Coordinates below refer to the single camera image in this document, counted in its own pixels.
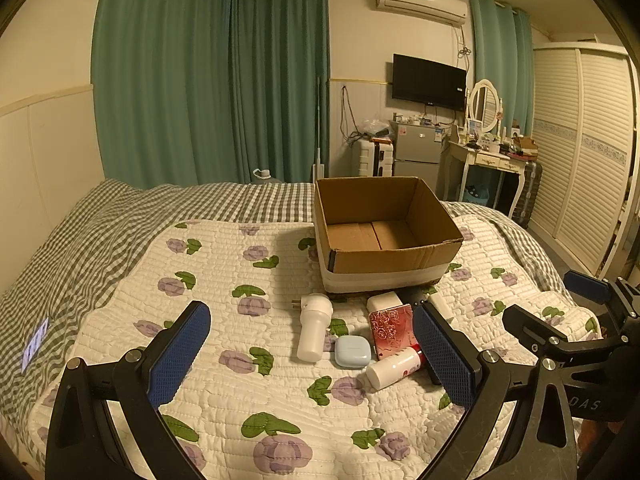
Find white bottle red cap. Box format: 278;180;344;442
366;346;426;391

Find red patterned box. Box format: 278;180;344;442
369;304;416;360

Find white rectangular charger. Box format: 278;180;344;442
367;292;404;313

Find light blue earbuds case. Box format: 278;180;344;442
334;335;372;370

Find white cylindrical device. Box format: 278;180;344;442
292;292;333;363

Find grey checkered bedsheet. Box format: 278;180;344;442
0;178;572;441

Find dark suitcase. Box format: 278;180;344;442
512;162;544;229

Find floral quilted white blanket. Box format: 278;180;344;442
27;213;601;480

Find brown cardboard box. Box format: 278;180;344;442
312;177;463;294

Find white dressing table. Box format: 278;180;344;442
442;142;527;219

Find silver mini fridge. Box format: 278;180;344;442
392;122;442;192

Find oval white mirror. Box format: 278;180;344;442
466;78;503;133

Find white suitcase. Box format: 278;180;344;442
352;139;394;177

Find green curtain right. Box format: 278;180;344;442
469;0;534;136

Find green curtain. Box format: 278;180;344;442
91;0;330;188
469;0;534;136

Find clear water jug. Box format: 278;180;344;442
252;168;280;184

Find white air conditioner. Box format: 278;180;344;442
376;0;469;25

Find green curtain left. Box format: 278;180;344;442
91;0;330;188

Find black wall television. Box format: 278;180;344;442
392;54;466;112

